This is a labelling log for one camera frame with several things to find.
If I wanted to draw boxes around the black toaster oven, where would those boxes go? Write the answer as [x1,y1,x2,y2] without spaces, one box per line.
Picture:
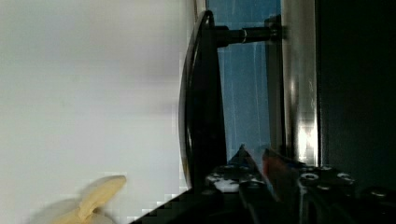
[317,0,396,189]

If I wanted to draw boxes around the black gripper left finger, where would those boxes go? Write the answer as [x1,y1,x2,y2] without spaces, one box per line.
[205,145,265,191]

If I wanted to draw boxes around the yellow peeled banana toy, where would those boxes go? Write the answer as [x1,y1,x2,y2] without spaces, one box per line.
[50,175,126,224]

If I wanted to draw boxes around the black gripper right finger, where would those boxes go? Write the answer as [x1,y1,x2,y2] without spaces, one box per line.
[262,149,305,203]

